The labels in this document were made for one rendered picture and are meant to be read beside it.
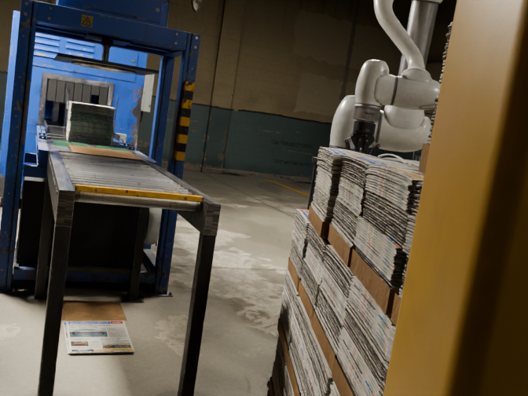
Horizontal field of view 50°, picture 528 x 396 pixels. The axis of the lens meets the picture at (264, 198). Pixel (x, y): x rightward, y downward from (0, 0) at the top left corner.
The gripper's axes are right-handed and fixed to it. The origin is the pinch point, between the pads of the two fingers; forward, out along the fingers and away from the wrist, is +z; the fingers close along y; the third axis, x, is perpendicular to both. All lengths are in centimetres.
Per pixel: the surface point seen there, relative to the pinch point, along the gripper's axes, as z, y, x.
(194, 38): -56, -72, 139
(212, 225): 24, -48, 4
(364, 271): 10, -19, -96
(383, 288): 9, -19, -110
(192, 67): -40, -71, 139
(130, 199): 18, -77, 1
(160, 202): 18, -67, 5
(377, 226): 1, -18, -97
